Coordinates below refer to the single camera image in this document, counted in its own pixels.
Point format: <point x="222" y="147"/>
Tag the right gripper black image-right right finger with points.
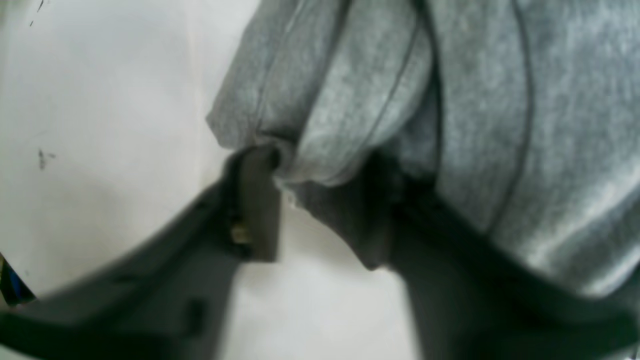
<point x="468" y="300"/>

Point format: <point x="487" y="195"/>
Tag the right gripper black image-right left finger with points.
<point x="167" y="299"/>

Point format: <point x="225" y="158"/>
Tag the grey printed T-shirt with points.
<point x="524" y="114"/>

